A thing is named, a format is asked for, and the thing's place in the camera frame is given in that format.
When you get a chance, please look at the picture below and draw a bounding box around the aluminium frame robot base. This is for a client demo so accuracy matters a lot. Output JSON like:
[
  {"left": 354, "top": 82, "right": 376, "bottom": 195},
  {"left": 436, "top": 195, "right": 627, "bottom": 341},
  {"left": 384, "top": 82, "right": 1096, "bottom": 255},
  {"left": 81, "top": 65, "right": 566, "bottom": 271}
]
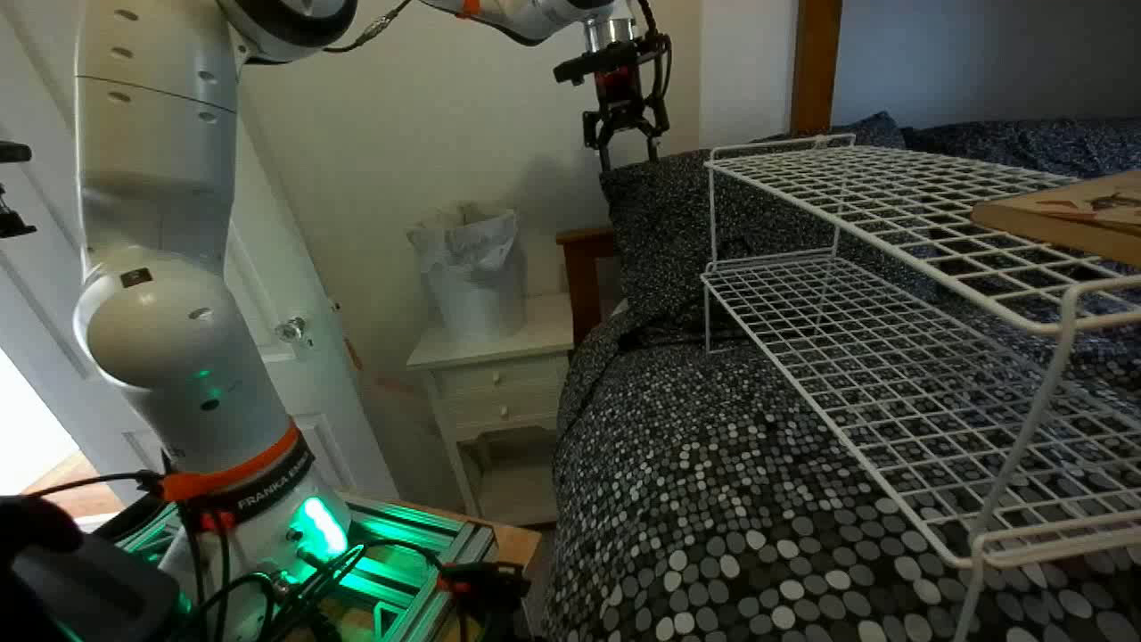
[{"left": 94, "top": 491, "right": 547, "bottom": 642}]

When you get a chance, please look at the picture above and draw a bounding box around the dark navy patterned blanket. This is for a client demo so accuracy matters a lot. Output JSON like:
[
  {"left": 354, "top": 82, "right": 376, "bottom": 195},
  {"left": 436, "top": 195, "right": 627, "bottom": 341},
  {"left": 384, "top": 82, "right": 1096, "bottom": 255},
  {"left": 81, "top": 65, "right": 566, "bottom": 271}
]
[{"left": 830, "top": 108, "right": 1141, "bottom": 186}]

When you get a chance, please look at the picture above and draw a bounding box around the black base cable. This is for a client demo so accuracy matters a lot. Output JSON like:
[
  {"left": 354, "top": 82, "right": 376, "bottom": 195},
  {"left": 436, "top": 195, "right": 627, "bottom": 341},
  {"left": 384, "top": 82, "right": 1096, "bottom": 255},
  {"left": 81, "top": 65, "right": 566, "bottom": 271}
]
[{"left": 17, "top": 466, "right": 171, "bottom": 505}]

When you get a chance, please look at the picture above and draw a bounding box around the white door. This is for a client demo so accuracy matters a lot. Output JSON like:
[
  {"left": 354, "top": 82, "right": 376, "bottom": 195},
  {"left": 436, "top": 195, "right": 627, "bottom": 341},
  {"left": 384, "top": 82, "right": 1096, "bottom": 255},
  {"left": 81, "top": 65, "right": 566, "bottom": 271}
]
[{"left": 0, "top": 9, "right": 402, "bottom": 505}]

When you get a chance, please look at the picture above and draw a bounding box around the brown wooden bed headboard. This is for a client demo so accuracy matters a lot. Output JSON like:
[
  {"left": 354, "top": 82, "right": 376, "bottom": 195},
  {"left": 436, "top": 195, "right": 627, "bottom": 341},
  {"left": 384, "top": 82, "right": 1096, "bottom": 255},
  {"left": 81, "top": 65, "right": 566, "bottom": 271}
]
[{"left": 552, "top": 223, "right": 621, "bottom": 349}]

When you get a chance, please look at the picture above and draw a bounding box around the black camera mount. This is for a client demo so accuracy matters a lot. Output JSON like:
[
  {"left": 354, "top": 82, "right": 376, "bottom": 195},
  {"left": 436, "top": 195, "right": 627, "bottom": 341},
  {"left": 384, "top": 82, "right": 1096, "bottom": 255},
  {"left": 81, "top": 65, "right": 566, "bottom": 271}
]
[{"left": 0, "top": 139, "right": 41, "bottom": 241}]

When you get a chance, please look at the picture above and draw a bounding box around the wooden board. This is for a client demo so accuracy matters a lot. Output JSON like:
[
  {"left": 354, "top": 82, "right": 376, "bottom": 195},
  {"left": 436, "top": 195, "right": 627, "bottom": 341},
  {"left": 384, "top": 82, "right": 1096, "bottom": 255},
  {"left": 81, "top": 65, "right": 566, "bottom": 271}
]
[{"left": 969, "top": 166, "right": 1141, "bottom": 271}]

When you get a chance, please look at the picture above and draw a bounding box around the white crumpled bag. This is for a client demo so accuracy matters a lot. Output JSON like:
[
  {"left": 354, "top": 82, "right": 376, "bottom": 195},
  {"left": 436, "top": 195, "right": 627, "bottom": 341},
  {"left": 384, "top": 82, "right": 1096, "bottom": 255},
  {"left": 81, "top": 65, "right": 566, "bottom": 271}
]
[{"left": 402, "top": 201, "right": 530, "bottom": 341}]

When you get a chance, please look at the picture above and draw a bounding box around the black dotted bedspread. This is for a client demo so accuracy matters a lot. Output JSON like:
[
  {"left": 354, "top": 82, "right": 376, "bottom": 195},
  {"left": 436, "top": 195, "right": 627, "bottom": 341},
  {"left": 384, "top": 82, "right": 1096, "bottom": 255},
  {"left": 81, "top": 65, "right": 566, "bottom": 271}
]
[{"left": 540, "top": 234, "right": 1141, "bottom": 642}]

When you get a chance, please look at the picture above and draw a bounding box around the black device with grey cover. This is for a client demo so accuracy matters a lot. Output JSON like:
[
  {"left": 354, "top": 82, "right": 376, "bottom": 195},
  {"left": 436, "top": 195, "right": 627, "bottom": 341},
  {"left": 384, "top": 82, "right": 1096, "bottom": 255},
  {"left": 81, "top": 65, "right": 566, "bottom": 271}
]
[{"left": 0, "top": 495, "right": 186, "bottom": 642}]

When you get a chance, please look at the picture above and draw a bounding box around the red and black clamp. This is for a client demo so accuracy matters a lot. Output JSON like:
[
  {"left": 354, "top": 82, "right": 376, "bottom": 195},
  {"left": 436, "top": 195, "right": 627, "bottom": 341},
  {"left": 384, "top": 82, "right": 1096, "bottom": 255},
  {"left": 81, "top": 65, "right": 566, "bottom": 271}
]
[{"left": 432, "top": 560, "right": 535, "bottom": 614}]

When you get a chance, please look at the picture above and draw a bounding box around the white nightstand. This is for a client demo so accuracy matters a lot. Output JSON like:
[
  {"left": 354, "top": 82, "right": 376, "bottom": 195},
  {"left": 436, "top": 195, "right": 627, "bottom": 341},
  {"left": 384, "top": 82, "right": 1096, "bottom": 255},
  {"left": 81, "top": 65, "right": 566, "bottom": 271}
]
[{"left": 407, "top": 293, "right": 581, "bottom": 526}]

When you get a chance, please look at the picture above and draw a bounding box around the tall wooden post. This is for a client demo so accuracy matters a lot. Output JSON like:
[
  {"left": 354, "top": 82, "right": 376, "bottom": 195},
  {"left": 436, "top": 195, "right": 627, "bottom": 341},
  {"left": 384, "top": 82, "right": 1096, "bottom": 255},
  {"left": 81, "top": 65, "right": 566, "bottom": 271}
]
[{"left": 787, "top": 0, "right": 844, "bottom": 139}]

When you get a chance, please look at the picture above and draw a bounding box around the white wire two-tier rack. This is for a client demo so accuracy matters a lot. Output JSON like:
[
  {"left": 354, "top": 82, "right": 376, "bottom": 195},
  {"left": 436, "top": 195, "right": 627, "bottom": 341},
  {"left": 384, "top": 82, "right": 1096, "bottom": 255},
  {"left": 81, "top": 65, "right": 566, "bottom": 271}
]
[{"left": 699, "top": 132, "right": 1141, "bottom": 642}]

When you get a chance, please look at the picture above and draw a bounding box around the metal door handle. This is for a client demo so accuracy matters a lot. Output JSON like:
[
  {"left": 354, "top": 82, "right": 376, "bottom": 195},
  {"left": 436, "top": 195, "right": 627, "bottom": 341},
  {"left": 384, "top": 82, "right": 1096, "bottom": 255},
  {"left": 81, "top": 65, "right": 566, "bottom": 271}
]
[{"left": 276, "top": 310, "right": 321, "bottom": 353}]

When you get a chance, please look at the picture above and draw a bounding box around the dark speckled pillow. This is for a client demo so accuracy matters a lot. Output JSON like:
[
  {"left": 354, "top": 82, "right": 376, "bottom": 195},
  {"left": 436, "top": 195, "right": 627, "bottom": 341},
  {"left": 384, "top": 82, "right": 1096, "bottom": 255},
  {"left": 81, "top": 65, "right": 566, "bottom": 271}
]
[{"left": 596, "top": 145, "right": 836, "bottom": 349}]

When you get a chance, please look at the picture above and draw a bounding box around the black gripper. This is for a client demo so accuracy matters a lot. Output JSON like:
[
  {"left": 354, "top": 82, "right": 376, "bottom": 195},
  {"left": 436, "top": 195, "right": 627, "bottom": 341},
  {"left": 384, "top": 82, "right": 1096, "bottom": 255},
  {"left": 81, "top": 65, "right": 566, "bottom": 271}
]
[{"left": 551, "top": 29, "right": 674, "bottom": 173}]

